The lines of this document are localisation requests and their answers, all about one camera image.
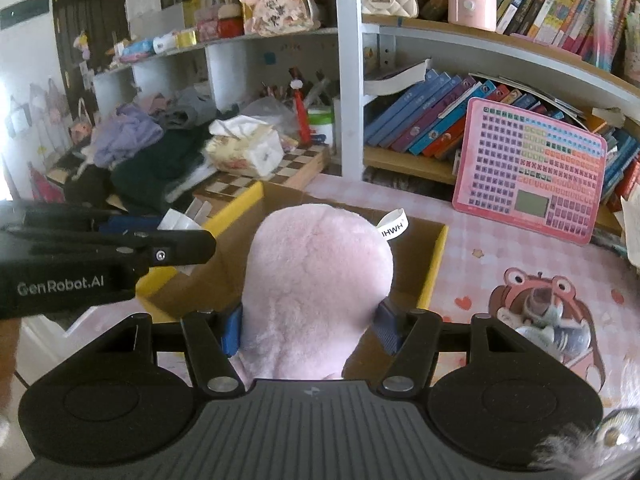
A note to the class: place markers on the wooden chessboard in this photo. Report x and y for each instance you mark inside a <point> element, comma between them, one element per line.
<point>295,165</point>

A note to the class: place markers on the grey cloth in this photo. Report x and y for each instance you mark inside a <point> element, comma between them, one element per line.
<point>192,107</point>

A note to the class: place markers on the white pen cup green label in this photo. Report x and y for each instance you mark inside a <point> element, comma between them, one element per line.
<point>321,127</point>

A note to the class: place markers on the dark wooden door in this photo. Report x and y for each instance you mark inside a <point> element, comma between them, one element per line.
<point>85,25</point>

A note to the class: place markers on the pink plush toy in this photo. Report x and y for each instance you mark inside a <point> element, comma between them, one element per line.
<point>315,270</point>

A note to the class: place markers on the grey mouse toy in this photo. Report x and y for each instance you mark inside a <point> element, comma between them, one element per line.
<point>542,307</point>

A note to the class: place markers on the grey fluffy pompom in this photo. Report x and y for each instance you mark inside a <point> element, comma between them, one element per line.
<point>565,452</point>

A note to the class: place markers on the purple cloth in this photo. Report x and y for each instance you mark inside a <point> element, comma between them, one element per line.
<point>125,132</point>

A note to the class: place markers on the pink printed table mat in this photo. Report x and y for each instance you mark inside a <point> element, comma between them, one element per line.
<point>475,280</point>

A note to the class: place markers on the pink toy keyboard tablet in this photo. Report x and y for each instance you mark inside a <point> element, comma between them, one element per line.
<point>530,170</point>

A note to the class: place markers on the small pink box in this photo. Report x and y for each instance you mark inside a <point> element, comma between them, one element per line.
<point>207,25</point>

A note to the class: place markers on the small red box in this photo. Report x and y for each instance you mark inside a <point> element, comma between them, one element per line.
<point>231,22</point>

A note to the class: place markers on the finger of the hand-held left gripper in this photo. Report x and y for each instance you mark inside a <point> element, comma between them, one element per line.
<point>60,217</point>
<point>185,247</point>

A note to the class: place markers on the person's left forearm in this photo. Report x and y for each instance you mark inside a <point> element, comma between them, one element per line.
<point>10,355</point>

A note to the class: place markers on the white bookshelf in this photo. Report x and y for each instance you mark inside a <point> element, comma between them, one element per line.
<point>348,85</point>

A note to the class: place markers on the blue packet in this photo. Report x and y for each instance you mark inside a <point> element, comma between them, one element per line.
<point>136,50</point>

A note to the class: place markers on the yellow cardboard box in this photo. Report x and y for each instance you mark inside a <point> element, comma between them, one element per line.
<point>430,270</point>

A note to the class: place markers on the row of upright paperback books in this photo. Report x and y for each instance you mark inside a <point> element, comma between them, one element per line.
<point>550,5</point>

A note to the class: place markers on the white and blue spray bottle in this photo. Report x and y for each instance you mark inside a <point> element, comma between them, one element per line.
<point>555,342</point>

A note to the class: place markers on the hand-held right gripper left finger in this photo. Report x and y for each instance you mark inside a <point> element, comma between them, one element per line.
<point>232,330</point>

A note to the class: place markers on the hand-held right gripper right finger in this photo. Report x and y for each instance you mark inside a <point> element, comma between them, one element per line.
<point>387,327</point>

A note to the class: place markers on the crumpled white plastic bag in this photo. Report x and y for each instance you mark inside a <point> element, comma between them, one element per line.
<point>245,152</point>

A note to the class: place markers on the red tassel pen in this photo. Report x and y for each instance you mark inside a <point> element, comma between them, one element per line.
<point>301,110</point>

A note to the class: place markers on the row of blue children's books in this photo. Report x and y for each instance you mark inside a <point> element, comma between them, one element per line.
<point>425,115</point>

